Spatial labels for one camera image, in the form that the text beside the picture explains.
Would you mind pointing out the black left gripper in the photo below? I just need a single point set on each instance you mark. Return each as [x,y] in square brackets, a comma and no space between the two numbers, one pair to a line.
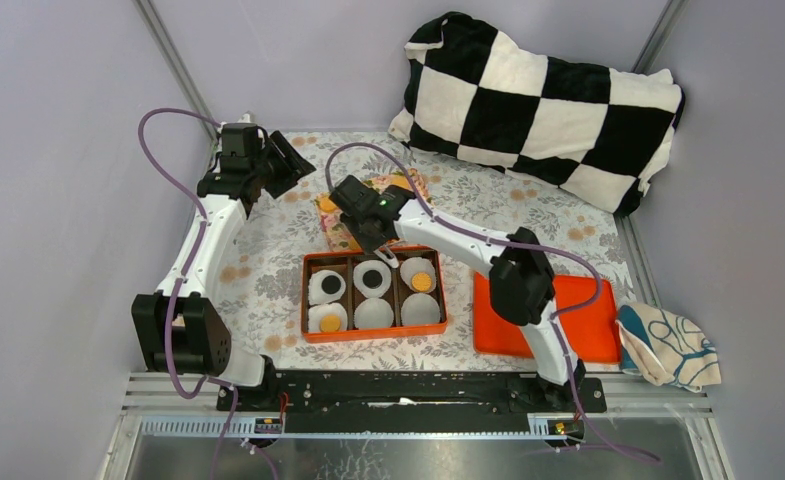
[292,165]

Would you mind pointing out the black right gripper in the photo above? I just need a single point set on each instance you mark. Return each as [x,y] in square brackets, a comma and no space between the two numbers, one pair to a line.
[369,245]

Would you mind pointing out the black cookie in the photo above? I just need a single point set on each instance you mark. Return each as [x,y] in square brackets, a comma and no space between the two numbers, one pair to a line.
[372,278]
[331,284]

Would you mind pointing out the floral cookie tray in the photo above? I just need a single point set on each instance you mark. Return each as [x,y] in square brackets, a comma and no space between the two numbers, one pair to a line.
[337,236]

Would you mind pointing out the orange cookie cup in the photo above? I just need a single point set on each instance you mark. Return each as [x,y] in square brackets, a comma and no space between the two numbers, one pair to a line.
[422,282]
[330,323]

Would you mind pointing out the orange cookie box base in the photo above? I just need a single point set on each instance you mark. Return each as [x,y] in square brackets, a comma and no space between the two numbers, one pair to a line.
[350,296]

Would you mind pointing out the orange box lid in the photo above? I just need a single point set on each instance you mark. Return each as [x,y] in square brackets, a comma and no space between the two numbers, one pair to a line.
[591,331]

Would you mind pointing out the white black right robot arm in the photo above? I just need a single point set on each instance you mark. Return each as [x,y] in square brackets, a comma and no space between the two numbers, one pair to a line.
[521,278]

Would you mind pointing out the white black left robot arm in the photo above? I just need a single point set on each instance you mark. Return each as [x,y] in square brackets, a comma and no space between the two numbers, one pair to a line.
[178,327]

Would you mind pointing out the white paper cup back middle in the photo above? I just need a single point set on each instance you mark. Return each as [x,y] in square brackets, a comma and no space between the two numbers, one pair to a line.
[361,267]

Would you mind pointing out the white paper cup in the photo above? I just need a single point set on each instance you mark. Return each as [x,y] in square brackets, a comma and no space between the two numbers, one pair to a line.
[413,265]
[373,313]
[315,294]
[361,267]
[420,309]
[315,313]

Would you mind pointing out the white paper cup back right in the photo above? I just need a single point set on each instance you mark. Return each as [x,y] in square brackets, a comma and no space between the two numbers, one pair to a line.
[413,265]

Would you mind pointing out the white paper cup front middle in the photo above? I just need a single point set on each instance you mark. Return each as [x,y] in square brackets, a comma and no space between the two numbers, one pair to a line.
[373,313]

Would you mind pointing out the white paper cup front right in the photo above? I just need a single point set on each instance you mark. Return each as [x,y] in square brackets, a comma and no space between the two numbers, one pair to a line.
[420,309]

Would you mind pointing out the orange round cookie on tray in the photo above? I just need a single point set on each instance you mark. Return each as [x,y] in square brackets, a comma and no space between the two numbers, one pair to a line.
[326,205]

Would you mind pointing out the white paper cup back left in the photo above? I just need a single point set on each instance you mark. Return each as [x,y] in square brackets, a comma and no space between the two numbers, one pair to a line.
[315,294]

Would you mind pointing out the white paper cup front left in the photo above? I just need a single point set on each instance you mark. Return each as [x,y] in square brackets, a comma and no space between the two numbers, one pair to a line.
[315,313]

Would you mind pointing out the floral table mat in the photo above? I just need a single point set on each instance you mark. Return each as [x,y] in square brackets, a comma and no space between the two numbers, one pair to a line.
[258,282]

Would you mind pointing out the black white checkered blanket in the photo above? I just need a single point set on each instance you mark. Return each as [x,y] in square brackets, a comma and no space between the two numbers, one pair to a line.
[593,131]

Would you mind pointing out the beige blue patterned cloth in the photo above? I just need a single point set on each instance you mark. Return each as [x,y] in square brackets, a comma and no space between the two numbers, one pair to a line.
[666,349]

